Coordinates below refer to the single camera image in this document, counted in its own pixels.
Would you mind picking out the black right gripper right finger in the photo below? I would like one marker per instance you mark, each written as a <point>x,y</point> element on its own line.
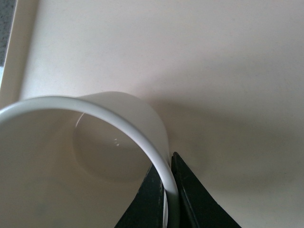
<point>198,208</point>

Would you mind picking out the white mug with black handle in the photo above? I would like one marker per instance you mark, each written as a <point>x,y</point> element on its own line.
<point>78,162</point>

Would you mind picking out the pink rectangular plastic tray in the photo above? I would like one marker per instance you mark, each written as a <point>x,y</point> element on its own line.
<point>226,76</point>

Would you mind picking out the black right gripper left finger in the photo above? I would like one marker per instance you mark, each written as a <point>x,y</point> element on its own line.
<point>146,209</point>

